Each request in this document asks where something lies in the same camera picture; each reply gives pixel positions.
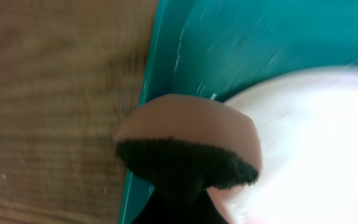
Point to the teal plastic serving tray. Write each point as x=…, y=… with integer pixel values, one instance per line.
x=217, y=49

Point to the green and pink sponge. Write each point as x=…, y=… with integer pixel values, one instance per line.
x=184, y=145

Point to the white plate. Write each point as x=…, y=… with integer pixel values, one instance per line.
x=307, y=122

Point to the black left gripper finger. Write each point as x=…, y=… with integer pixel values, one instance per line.
x=158, y=211

